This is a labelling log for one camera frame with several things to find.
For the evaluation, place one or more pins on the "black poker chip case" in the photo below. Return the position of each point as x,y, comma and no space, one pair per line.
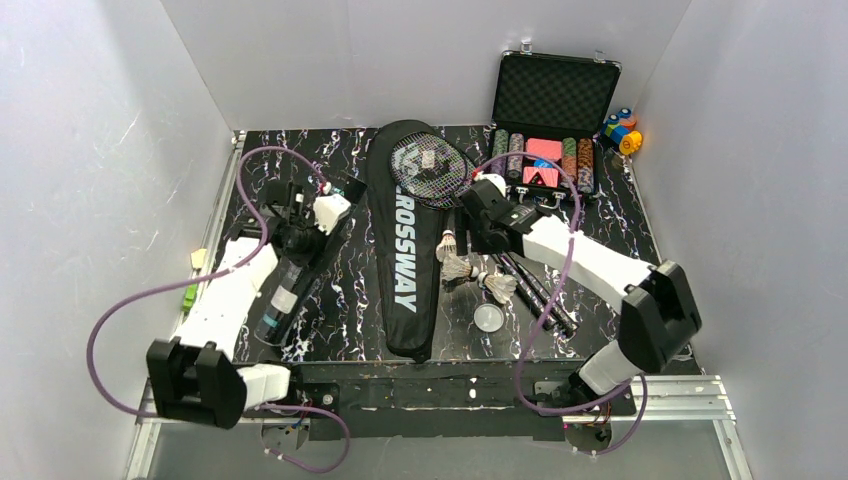
554,97

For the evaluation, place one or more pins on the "white shuttlecock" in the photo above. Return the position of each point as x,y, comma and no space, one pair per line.
501,287
447,246
455,269

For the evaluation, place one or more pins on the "black shuttlecock tube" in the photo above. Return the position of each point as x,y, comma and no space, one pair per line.
303,255

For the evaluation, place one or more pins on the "white tube lid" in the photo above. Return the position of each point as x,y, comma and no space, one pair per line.
488,318

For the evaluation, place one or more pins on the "green clip on rail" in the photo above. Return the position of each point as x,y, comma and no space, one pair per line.
189,298

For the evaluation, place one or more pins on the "beige block on rail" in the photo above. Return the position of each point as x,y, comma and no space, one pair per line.
198,258

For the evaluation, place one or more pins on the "pink card deck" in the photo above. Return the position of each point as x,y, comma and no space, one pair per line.
549,149

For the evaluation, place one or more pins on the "colourful toy blocks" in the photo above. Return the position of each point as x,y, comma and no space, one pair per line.
621,130

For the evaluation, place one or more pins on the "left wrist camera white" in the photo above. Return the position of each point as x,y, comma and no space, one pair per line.
329,210

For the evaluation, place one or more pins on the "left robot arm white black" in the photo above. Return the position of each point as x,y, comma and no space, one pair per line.
192,375

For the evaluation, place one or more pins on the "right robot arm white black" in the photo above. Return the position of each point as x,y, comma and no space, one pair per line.
658,314

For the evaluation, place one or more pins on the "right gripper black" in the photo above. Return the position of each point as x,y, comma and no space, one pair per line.
481,201

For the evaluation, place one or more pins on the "black racket bag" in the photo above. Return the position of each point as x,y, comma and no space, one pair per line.
409,335

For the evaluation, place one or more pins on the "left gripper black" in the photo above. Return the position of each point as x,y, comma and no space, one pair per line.
284,201

